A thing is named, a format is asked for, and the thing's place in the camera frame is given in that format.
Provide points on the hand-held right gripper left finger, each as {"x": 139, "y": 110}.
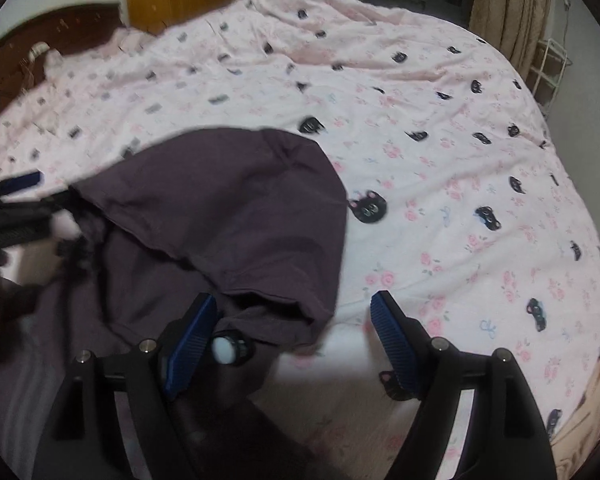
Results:
{"x": 192, "y": 340}

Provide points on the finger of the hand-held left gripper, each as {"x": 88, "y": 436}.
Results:
{"x": 40, "y": 205}
{"x": 22, "y": 182}

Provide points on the beige patterned curtain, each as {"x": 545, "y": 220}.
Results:
{"x": 510, "y": 10}

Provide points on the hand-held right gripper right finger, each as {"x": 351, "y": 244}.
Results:
{"x": 392, "y": 340}

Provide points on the white charger plug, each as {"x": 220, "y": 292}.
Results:
{"x": 40, "y": 50}

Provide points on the pink cat print blanket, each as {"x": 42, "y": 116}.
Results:
{"x": 430, "y": 160}

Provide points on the dark purple garment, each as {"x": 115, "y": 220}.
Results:
{"x": 220, "y": 210}

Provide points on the dark wooden headboard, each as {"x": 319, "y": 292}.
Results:
{"x": 75, "y": 25}

